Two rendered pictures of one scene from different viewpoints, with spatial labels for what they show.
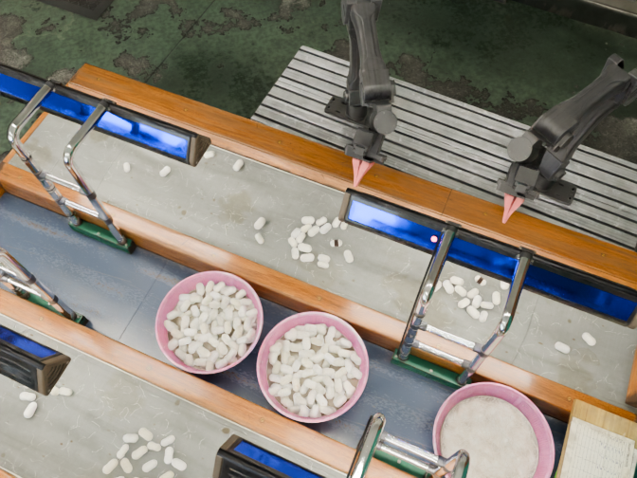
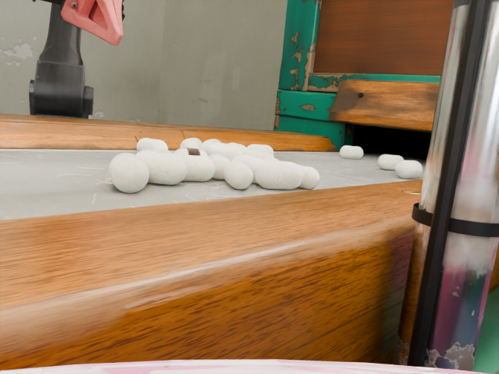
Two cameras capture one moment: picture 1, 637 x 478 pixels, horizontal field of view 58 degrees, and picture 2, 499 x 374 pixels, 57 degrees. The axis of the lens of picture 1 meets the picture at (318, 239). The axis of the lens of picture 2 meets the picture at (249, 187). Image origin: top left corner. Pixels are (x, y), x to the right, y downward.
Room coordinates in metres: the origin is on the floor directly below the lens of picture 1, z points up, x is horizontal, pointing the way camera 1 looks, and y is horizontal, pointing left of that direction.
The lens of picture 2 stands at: (0.43, -0.05, 0.80)
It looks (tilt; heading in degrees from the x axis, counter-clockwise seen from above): 9 degrees down; 286
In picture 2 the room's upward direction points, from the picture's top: 6 degrees clockwise
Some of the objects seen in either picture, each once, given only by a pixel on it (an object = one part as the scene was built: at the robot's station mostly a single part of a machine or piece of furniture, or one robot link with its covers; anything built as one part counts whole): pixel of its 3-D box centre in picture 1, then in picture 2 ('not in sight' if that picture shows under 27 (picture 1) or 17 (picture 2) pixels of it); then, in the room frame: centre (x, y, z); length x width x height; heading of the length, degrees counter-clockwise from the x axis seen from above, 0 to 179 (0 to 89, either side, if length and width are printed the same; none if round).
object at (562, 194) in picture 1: (544, 176); not in sight; (0.92, -0.66, 0.71); 0.20 x 0.07 x 0.08; 61
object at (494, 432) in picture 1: (487, 446); not in sight; (0.19, -0.37, 0.71); 0.22 x 0.22 x 0.06
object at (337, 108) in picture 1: (356, 106); not in sight; (1.21, -0.14, 0.71); 0.20 x 0.07 x 0.08; 61
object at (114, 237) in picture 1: (92, 172); not in sight; (0.87, 0.57, 0.90); 0.20 x 0.19 x 0.45; 64
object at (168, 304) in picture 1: (212, 326); not in sight; (0.50, 0.28, 0.72); 0.27 x 0.27 x 0.10
